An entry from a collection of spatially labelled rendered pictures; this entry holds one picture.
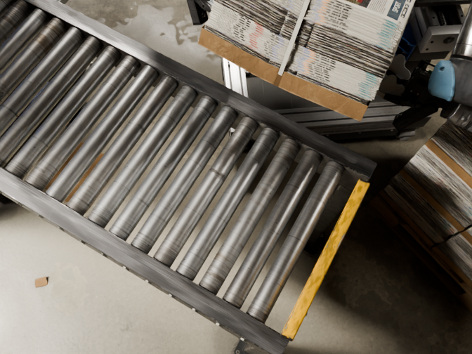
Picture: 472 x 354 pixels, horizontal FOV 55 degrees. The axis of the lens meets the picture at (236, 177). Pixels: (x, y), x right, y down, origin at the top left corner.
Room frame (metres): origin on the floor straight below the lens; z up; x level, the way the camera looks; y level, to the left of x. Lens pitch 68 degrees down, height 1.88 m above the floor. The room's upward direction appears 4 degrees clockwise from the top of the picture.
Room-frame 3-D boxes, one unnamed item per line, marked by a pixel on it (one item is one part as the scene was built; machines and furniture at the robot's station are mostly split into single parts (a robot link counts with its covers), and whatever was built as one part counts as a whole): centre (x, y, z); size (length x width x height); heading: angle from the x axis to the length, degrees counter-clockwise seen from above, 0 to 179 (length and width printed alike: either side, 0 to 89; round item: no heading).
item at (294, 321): (0.24, -0.23, 0.81); 0.43 x 0.03 x 0.02; 154
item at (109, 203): (0.48, 0.24, 0.77); 0.47 x 0.05 x 0.05; 154
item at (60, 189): (0.54, 0.36, 0.77); 0.47 x 0.05 x 0.05; 154
